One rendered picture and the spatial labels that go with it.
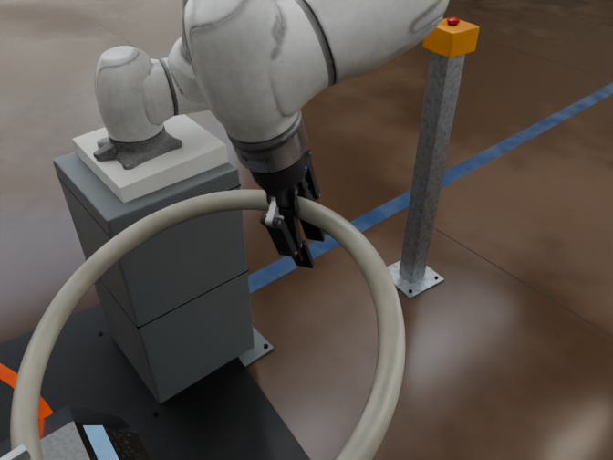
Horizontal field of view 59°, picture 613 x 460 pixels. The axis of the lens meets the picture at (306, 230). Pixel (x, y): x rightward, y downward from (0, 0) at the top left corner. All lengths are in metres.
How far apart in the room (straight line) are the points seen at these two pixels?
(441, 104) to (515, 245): 1.02
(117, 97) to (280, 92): 0.95
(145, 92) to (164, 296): 0.59
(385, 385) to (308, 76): 0.33
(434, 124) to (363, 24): 1.38
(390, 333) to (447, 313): 1.68
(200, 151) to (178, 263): 0.33
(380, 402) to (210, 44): 0.39
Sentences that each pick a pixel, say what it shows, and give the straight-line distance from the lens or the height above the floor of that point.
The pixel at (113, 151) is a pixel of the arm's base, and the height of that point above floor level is 0.88.
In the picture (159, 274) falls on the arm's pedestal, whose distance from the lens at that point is 1.61.
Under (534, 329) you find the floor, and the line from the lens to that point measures 2.33.
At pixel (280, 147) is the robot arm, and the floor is 1.32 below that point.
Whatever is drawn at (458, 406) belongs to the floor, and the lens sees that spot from 2.01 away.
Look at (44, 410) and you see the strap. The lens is 2.11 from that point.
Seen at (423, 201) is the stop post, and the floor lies 0.44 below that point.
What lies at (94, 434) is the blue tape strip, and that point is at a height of 0.79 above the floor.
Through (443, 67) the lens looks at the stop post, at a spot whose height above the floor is 0.96.
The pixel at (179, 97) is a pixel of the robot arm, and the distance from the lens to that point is 1.50.
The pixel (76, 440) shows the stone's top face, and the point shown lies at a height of 0.80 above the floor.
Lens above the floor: 1.62
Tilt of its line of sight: 38 degrees down
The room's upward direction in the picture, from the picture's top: straight up
